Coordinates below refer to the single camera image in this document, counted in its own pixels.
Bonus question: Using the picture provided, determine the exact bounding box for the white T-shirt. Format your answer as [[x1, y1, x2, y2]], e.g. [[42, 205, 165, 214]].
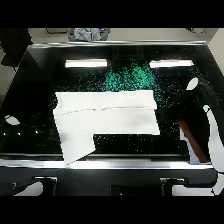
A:
[[52, 89, 162, 167]]

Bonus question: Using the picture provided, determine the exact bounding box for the heap of clothes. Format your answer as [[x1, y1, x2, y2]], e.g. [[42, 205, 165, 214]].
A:
[[68, 27, 111, 43]]

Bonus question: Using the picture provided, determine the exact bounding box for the silver frame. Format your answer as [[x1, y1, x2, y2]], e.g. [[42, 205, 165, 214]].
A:
[[0, 157, 224, 196]]

